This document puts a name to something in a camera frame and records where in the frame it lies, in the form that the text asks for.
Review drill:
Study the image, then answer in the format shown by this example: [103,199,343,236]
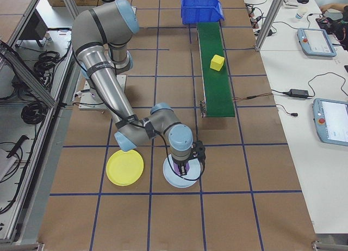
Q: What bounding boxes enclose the aluminium post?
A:
[254,0,289,52]

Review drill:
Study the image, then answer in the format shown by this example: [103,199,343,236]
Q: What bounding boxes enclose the green conveyor belt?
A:
[196,22,237,119]

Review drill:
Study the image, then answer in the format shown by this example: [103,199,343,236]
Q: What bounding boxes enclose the black cable coil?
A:
[21,100,49,126]
[34,51,69,79]

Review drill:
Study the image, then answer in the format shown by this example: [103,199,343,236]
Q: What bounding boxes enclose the grey flat panel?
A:
[0,149,14,182]

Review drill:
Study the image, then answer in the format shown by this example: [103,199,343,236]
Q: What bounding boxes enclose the yellow plate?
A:
[105,148,145,187]

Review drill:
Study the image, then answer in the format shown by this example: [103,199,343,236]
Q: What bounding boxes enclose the black equipment pile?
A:
[315,13,348,46]

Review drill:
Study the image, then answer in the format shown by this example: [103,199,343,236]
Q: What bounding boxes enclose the black power adapter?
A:
[288,88,310,99]

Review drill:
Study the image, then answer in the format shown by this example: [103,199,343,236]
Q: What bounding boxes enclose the red conveyor power wires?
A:
[233,93,274,101]

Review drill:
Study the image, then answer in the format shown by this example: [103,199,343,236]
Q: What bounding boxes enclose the blue plastic storage bin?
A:
[181,0,226,25]

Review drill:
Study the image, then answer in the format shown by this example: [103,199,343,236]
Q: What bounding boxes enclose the black handle tool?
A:
[7,135,30,158]

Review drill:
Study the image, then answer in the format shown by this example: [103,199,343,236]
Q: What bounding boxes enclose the blue grey teach pendant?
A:
[296,27,337,58]
[311,97,348,147]

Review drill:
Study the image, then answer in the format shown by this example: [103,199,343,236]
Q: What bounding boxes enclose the light blue plate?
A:
[162,152,202,189]

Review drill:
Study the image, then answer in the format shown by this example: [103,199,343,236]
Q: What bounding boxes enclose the plug and cable cluster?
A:
[246,3,277,36]

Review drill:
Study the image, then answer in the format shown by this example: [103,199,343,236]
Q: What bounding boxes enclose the white side table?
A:
[240,0,348,235]

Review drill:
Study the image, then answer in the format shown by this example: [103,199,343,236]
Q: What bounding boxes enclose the white paper cup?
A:
[295,7,308,21]

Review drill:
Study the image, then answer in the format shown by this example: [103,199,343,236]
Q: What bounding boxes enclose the yellow block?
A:
[210,54,226,72]

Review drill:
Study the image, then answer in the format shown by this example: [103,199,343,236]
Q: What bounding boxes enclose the aluminium V-shaped frame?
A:
[0,0,95,245]

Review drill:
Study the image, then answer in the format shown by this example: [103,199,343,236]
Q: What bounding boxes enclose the black cable with plug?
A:
[276,103,299,118]

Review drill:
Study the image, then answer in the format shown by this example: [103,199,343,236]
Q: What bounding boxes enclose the person forearm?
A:
[320,3,345,14]

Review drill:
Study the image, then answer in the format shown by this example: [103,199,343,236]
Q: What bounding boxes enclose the purple block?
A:
[173,165,191,176]

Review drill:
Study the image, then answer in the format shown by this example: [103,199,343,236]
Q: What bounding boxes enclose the black monitor box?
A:
[17,9,49,47]

